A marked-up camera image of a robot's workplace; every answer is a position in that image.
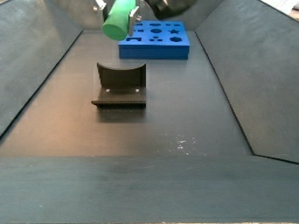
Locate metal gripper finger with bolt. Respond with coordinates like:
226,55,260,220
94,0,108,21

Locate metal gripper finger with black pad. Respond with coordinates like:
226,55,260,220
127,6,139,36

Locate green oval cylinder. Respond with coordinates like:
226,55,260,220
102,0,136,41

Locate black curved fixture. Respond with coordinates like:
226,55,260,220
91,64,146,108

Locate blue foam shape block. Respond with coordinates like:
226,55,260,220
118,21,191,60

